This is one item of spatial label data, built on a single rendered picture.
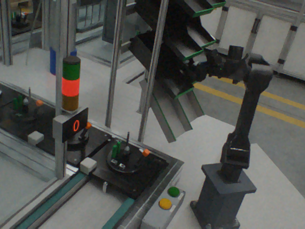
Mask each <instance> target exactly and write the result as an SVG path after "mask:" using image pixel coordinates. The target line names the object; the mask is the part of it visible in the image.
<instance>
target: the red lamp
mask: <svg viewBox="0 0 305 229"><path fill-rule="evenodd" d="M79 86H80V78H79V79H78V80H76V81H67V80H65V79H64V78H63V77H62V93H63V94H64V95H66V96H76V95H77V94H78V93H79Z"/></svg>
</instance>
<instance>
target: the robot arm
mask: <svg viewBox="0 0 305 229"><path fill-rule="evenodd" d="M243 50H244V47H241V46H234V45H229V50H228V56H227V59H226V62H223V61H222V58H221V57H220V56H219V53H218V51H217V49H214V50H212V51H209V52H207V53H206V59H207V61H204V62H201V64H199V65H198V66H188V69H189V70H191V71H192V72H193V73H195V74H196V81H197V82H202V81H203V80H204V79H205V78H206V75H207V74H209V77H212V76H217V77H218V78H222V77H224V78H230V79H231V80H233V84H237V83H238V82H240V81H243V82H244V85H245V93H244V97H243V101H242V106H241V110H240V113H239V114H238V119H237V123H236V127H235V130H234V131H233V133H230V132H229V134H228V136H227V141H226V143H224V145H223V146H222V152H221V158H220V162H221V163H222V167H221V170H217V173H218V174H219V176H220V177H221V179H222V181H223V182H224V183H225V184H231V183H240V182H241V180H240V178H239V176H240V174H241V172H242V169H248V168H249V167H250V152H251V148H250V147H251V144H250V140H249V132H250V128H251V124H252V121H253V117H254V114H255V111H256V108H257V105H258V101H259V97H260V94H261V93H262V92H263V91H264V90H266V89H267V88H268V85H269V83H270V81H271V80H272V77H273V70H272V67H271V65H270V64H269V63H268V62H267V61H266V60H264V59H263V56H262V55H260V54H256V53H246V56H245V57H244V58H243V59H242V56H243ZM202 64H203V65H202Z"/></svg>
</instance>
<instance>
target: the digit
mask: <svg viewBox="0 0 305 229"><path fill-rule="evenodd" d="M81 119H82V114H80V115H78V116H77V117H75V119H73V120H72V124H71V136H72V135H74V134H75V133H76V132H77V131H79V130H80V129H81Z"/></svg>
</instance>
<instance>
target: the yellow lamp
mask: <svg viewBox="0 0 305 229"><path fill-rule="evenodd" d="M78 97H79V93H78V94H77V95H76V96H66V95H64V94H63V93H62V99H61V107H62V108H64V109H65V110H66V111H75V110H76V109H77V108H78Z"/></svg>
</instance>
